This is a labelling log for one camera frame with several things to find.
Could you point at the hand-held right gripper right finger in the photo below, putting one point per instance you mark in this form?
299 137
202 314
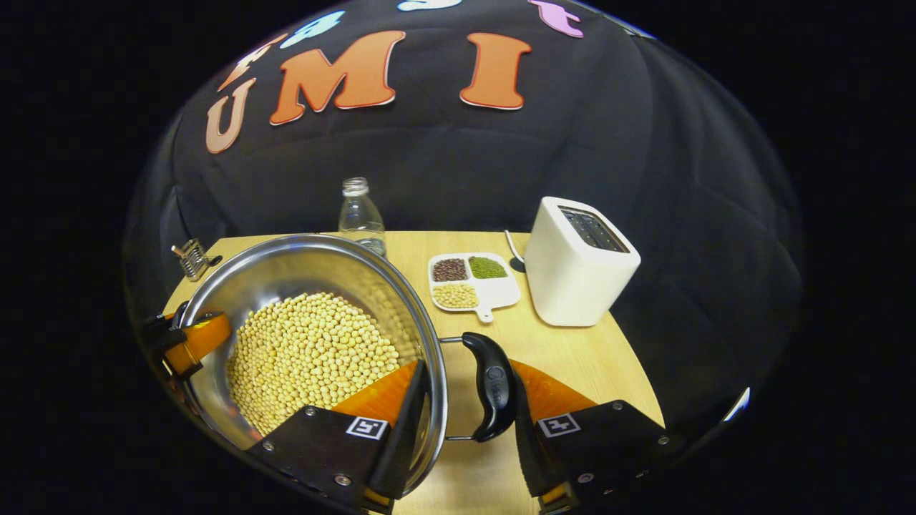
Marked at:
608 443

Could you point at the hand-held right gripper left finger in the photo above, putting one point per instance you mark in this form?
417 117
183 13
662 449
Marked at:
404 429

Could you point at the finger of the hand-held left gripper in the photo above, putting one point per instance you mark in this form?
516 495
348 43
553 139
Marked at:
204 336

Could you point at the pile of yellow soybeans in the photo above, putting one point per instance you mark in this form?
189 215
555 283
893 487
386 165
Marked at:
308 350

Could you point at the stainless steel pot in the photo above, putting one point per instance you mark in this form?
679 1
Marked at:
286 268

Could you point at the small pile of pale beans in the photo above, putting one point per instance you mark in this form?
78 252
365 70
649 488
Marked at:
455 295

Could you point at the white toaster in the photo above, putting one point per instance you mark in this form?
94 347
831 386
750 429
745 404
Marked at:
572 286

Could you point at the pile of dark red beans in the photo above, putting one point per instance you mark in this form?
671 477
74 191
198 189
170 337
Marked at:
449 270

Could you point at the white divided bean tray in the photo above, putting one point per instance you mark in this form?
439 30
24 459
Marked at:
501 293

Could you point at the pile of green beans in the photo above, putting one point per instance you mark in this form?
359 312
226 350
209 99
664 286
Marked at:
487 267

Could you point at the clear plastic water bottle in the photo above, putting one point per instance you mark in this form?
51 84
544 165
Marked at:
360 218

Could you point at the black backdrop cloth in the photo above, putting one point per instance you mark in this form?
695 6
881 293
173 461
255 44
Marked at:
465 164

